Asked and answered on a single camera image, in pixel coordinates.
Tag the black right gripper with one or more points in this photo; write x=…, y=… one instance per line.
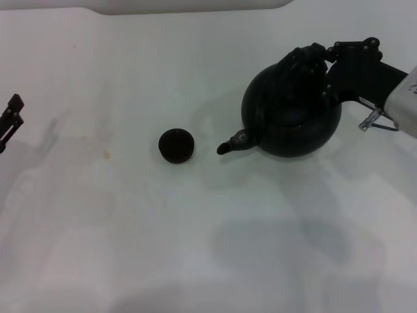
x=361, y=78

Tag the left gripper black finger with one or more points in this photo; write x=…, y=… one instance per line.
x=11, y=119

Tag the small dark brown teacup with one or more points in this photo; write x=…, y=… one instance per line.
x=176, y=146

